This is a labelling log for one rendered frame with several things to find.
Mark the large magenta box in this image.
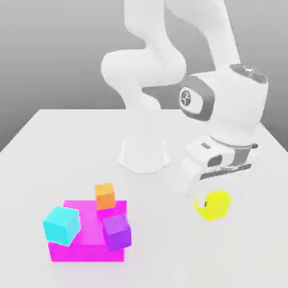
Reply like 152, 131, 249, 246
48, 200, 127, 263

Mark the small purple cube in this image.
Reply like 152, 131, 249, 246
102, 214, 132, 253

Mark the small cyan cube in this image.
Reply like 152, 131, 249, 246
42, 205, 82, 246

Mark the small orange cube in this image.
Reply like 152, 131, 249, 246
94, 182, 116, 211

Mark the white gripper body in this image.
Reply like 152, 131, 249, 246
177, 156, 253, 198

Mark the small yellow cube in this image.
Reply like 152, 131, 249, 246
193, 189, 232, 223

